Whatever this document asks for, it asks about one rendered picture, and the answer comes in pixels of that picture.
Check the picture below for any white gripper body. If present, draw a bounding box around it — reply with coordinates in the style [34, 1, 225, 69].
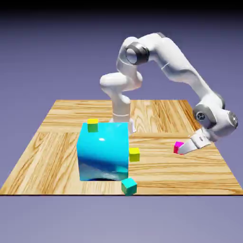
[177, 138, 198, 155]

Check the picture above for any small magenta cube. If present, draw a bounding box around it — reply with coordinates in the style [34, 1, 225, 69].
[173, 141, 185, 156]

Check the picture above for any small yellow cube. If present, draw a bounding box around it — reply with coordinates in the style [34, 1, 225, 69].
[87, 118, 99, 133]
[129, 147, 140, 162]

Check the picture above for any small teal cube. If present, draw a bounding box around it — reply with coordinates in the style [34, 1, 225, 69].
[121, 178, 138, 196]

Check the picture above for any large cyan box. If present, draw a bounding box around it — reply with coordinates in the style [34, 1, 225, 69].
[76, 122, 130, 181]

